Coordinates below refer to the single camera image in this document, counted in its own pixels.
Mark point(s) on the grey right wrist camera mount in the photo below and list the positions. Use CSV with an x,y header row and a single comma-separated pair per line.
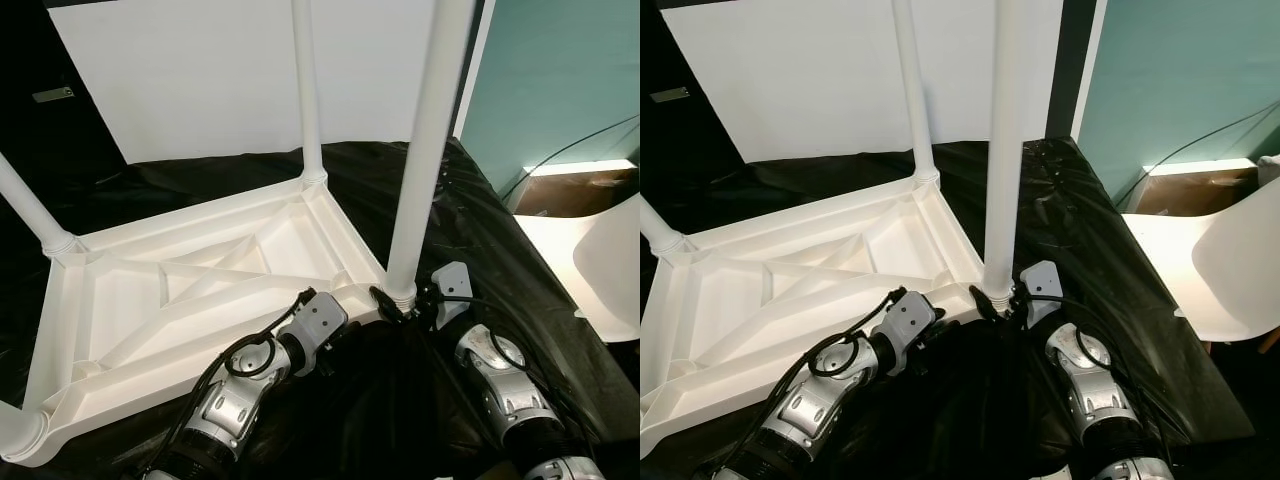
x,y
1042,282
452,282

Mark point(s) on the white plastic table top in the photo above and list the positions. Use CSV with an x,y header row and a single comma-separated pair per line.
x,y
200,290
790,290

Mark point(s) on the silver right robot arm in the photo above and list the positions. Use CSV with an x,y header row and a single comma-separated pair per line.
x,y
1095,385
500,385

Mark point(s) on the small grey wall plate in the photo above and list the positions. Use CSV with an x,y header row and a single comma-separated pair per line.
x,y
53,95
671,95

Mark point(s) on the small white bundle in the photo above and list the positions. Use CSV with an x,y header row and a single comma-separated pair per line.
x,y
1270,165

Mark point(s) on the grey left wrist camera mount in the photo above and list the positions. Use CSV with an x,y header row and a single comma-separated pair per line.
x,y
322,318
913,317

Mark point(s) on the white plastic chair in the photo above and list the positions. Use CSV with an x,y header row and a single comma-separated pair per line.
x,y
1220,265
600,270

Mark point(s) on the brown cardboard box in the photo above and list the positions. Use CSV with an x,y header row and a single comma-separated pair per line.
x,y
580,192
1190,192

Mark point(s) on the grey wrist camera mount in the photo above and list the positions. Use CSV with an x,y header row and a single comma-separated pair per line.
x,y
322,318
1042,282
452,282
913,317

